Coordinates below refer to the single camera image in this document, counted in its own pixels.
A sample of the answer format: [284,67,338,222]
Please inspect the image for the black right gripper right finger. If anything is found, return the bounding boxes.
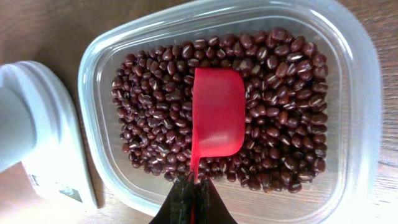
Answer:
[194,179,237,224]

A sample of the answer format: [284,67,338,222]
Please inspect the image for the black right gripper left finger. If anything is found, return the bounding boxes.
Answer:
[149,175,195,224]

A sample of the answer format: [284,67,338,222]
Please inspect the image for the red plastic measuring scoop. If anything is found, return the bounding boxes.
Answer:
[190,68,246,181]

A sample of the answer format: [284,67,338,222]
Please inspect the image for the white digital kitchen scale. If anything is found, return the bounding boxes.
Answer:
[1,60,98,210]

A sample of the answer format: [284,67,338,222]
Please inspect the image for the clear plastic food container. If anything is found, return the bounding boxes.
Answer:
[78,1,382,223]

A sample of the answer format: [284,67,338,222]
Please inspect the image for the red adzuki beans in container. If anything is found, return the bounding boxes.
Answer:
[111,28,328,193]

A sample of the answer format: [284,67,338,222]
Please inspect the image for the white round bowl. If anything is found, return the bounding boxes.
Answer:
[1,88,37,172]

